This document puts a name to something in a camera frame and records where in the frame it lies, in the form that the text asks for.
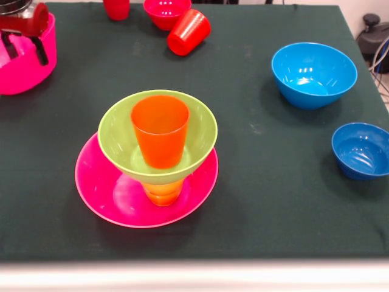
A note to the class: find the green bowl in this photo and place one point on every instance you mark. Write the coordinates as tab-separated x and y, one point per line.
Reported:
118	137

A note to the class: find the light blue bowl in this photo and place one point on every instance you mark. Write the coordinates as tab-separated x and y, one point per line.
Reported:
313	76

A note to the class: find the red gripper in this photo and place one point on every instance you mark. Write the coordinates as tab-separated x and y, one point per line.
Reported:
27	24

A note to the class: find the dark green table cloth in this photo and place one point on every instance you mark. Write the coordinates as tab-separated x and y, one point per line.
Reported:
273	213

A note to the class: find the orange cup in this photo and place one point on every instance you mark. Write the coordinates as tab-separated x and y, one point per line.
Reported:
159	143

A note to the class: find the red cup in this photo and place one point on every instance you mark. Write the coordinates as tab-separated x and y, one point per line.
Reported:
117	9
188	33

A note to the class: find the yellow cup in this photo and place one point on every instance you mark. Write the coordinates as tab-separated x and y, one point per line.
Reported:
164	194

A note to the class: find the large pink bowl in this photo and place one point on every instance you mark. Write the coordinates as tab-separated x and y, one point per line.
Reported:
27	76
97	188

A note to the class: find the black chair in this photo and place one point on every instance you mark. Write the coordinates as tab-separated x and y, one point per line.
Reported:
372	33

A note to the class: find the small dark blue bowl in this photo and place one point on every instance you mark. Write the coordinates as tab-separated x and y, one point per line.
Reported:
361	152

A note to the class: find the small pink bowl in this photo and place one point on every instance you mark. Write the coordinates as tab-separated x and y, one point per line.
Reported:
165	12

